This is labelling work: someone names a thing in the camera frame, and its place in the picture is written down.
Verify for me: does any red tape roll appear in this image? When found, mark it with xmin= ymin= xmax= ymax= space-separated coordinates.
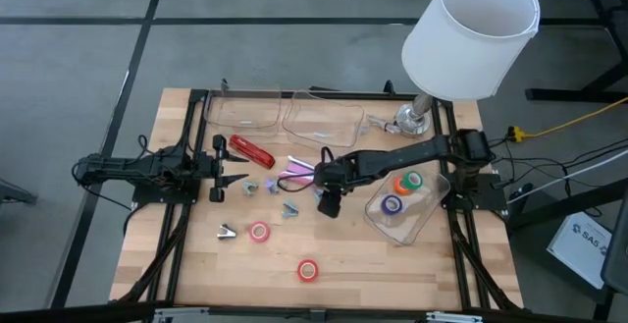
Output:
xmin=296 ymin=259 xmax=320 ymax=284

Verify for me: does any white cable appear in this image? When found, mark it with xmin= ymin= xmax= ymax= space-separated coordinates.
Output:
xmin=507 ymin=146 xmax=628 ymax=201

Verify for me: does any orange tape roll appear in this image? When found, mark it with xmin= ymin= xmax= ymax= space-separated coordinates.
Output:
xmin=392 ymin=175 xmax=412 ymax=196

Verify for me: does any green tape roll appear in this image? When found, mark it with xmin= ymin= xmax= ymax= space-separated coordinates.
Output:
xmin=401 ymin=170 xmax=424 ymax=190

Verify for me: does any black desk frame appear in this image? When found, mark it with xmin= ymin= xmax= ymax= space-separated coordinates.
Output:
xmin=525 ymin=0 xmax=628 ymax=104

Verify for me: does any white lamp shade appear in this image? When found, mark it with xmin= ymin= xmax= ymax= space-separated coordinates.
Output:
xmin=394 ymin=0 xmax=542 ymax=138

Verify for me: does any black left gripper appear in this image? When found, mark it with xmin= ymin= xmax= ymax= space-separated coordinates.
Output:
xmin=194 ymin=135 xmax=250 ymax=203

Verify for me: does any pink tape roll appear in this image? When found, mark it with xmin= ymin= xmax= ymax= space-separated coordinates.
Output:
xmin=248 ymin=221 xmax=272 ymax=243

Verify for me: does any dark stand foot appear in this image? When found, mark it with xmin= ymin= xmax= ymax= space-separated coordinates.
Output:
xmin=0 ymin=178 xmax=38 ymax=206

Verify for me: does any silver metal bracket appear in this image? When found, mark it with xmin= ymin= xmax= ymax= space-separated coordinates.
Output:
xmin=425 ymin=311 xmax=485 ymax=323
xmin=151 ymin=306 xmax=211 ymax=323

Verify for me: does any black cable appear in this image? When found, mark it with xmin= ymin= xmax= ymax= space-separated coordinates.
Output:
xmin=485 ymin=135 xmax=628 ymax=167

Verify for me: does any yellow cable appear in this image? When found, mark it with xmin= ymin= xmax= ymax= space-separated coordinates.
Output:
xmin=519 ymin=95 xmax=628 ymax=140

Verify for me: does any red stapler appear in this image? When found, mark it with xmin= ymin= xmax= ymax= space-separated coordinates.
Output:
xmin=228 ymin=134 xmax=277 ymax=170

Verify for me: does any black aluminium table frame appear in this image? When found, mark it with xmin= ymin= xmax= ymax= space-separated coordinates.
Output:
xmin=0 ymin=80 xmax=628 ymax=323

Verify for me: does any white cardboard box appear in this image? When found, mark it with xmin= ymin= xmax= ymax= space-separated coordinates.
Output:
xmin=546 ymin=211 xmax=614 ymax=291

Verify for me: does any purple tape roll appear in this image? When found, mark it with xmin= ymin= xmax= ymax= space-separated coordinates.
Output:
xmin=380 ymin=193 xmax=404 ymax=217

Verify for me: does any clear plastic bin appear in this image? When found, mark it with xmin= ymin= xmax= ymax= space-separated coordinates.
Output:
xmin=282 ymin=90 xmax=365 ymax=150
xmin=364 ymin=165 xmax=451 ymax=246
xmin=205 ymin=89 xmax=284 ymax=131

